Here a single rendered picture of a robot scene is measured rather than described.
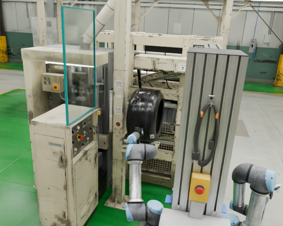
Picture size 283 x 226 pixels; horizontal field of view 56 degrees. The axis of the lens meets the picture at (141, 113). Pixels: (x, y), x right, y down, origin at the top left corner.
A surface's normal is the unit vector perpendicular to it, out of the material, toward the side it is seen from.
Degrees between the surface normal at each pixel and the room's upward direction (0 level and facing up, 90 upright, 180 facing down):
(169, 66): 90
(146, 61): 90
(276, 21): 90
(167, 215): 0
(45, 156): 90
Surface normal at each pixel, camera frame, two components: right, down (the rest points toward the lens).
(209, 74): -0.21, 0.31
